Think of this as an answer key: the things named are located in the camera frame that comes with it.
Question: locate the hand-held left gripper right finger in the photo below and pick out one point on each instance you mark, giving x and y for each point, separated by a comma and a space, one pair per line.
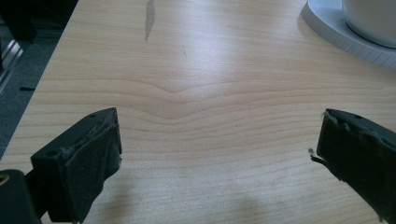
361, 155

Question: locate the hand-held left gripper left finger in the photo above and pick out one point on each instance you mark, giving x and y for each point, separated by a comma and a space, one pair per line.
81, 168

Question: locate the dark furniture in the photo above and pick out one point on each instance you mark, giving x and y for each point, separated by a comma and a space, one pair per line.
34, 15

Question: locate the metal floor rail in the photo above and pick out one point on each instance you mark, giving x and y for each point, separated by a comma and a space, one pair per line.
11, 59

